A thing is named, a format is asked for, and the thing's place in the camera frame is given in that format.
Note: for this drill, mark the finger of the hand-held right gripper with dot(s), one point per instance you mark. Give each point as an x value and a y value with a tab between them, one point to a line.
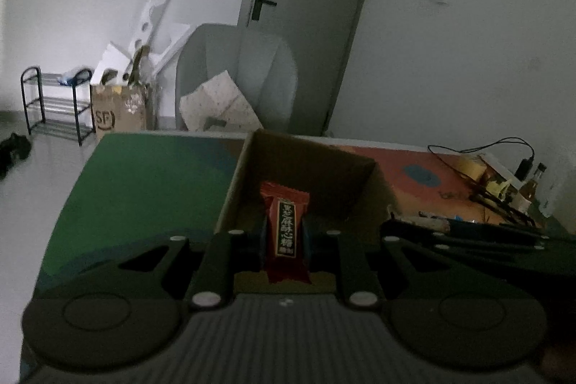
486	251
472	235

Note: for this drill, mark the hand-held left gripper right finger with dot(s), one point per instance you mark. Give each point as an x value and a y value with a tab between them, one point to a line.
310	244

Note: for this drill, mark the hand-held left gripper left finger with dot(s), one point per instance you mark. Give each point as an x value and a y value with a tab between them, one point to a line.
254	244

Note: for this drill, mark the red candy packet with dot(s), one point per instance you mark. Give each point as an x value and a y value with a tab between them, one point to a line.
284	231

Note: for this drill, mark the brown cardboard box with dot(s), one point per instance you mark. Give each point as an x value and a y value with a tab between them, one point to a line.
310	172

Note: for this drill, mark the dark metal tool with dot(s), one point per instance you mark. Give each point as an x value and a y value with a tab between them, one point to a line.
495	204

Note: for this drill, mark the yellow tape roll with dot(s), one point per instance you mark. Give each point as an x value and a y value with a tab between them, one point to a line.
472	170

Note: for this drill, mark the small amber bottle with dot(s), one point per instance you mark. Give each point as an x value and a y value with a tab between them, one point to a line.
531	188

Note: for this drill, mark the black charger plug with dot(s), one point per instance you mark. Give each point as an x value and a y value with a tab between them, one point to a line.
523	169

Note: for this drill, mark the clear plastic bottle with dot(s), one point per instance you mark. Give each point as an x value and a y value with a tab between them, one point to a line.
552	195

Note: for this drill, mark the colourful printed table mat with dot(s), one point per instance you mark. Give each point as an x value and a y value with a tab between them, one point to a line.
144	186

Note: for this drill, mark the patterned paper bag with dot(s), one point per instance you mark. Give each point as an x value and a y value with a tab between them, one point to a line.
220	100

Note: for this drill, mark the grey armchair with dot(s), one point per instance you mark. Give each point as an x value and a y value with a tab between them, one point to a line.
265	64

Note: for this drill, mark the SF cardboard box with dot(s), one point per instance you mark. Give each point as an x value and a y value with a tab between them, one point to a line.
117	109

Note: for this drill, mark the black metal shoe rack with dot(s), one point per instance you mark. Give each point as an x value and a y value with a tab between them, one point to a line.
81	114

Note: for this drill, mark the plain white board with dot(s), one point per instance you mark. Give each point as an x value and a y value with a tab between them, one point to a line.
173	40

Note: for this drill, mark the blue item on rack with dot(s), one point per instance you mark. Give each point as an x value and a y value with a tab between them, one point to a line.
67	77

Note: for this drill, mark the white board with holes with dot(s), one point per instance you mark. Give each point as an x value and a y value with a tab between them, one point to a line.
155	6

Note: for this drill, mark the black shoes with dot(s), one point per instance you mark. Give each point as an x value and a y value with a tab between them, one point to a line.
13	150

